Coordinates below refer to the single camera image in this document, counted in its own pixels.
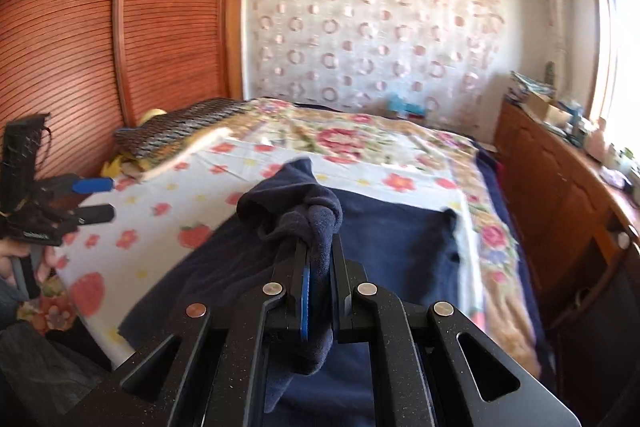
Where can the wooden slatted wardrobe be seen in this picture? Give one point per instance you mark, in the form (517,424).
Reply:
(100,32)

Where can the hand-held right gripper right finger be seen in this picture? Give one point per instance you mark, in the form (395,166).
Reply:
(345,302)

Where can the sheer window curtain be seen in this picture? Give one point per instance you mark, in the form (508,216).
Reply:
(552,7)

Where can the circle patterned curtain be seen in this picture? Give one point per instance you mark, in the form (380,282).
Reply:
(370,32)

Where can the stack of papers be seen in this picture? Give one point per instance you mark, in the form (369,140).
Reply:
(525,87)

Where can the pale yellow object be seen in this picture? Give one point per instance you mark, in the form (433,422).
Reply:
(152,115)

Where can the blue item on dresser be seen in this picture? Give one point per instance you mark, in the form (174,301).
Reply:
(572,122)

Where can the wooden dresser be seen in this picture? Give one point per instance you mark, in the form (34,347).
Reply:
(545,207)

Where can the white strawberry print bedsheet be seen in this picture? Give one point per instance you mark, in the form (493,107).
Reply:
(200,202)

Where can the blue object on bed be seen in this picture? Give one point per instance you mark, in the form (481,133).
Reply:
(405,106)

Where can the window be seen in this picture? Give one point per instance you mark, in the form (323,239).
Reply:
(620,47)

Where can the dark patterned pillow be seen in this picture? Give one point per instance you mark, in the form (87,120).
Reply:
(185,127)

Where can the person's dark grey pants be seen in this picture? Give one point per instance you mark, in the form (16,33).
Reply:
(45,377)

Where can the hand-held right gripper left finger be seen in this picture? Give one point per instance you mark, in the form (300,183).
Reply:
(305,302)

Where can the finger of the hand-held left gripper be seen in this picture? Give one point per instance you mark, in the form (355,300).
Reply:
(97,214)
(90,185)

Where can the pale pink jar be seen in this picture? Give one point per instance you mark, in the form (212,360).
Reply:
(597,139)

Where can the person's left forearm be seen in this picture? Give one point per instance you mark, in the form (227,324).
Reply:
(7,302)

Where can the dark blue bed cover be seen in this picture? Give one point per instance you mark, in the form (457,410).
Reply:
(487,187)

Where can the navy printed t-shirt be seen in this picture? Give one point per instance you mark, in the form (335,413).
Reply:
(390,227)

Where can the person's left hand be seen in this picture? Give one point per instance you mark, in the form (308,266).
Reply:
(9,262)

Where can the cardboard box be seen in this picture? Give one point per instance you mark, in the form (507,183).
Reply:
(540,106)

